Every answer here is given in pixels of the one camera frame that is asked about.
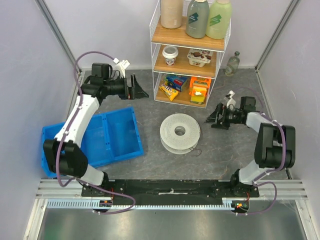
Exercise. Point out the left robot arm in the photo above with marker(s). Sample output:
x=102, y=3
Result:
x=62, y=152

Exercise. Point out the white wire shelf rack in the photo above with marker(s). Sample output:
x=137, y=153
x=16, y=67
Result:
x=160, y=37

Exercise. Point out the white yogurt cup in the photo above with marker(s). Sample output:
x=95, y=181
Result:
x=170, y=54

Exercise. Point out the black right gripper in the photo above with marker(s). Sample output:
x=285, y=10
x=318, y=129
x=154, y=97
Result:
x=222, y=116

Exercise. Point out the grey slotted cable duct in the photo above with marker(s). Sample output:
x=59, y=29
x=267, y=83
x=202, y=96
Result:
x=97, y=204

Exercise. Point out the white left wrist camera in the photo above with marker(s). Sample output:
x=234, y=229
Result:
x=121, y=66

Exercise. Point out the orange snack box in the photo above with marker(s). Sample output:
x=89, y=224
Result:
x=198, y=89

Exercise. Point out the clear glass bottle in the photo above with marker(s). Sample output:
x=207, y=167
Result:
x=232, y=64

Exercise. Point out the grey green bottle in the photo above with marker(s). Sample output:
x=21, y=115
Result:
x=197, y=17

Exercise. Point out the chocolate dessert tub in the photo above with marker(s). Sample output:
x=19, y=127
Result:
x=199, y=57

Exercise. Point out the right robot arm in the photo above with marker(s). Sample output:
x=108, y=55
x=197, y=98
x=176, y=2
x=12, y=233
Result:
x=275, y=147

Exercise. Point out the blue plastic compartment bin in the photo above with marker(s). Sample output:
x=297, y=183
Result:
x=112, y=137

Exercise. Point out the grey plastic cable spool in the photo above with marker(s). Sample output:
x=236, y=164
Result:
x=179, y=133

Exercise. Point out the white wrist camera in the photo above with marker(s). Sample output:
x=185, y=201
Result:
x=121, y=66
x=230, y=102

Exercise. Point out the light green bottle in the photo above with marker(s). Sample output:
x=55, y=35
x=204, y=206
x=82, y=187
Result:
x=220, y=13

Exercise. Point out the aluminium frame post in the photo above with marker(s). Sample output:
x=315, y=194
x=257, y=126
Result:
x=55, y=29
x=293, y=4

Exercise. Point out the right aluminium frame post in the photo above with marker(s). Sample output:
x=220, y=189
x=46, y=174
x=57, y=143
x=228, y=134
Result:
x=293, y=4

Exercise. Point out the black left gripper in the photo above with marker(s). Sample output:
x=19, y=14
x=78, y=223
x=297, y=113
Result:
x=136, y=93

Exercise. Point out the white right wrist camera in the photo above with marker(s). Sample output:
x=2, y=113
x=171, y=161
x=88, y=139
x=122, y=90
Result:
x=230, y=102

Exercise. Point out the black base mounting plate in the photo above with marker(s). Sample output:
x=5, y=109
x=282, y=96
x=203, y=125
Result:
x=190, y=192

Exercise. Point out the left aluminium frame post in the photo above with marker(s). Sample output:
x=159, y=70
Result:
x=55, y=29

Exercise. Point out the beige bottle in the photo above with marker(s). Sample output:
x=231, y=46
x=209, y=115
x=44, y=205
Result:
x=171, y=13

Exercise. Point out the blue snack box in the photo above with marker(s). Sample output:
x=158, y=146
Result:
x=177, y=82

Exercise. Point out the yellow candy bag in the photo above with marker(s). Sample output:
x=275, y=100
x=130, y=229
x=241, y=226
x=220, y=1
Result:
x=170, y=92

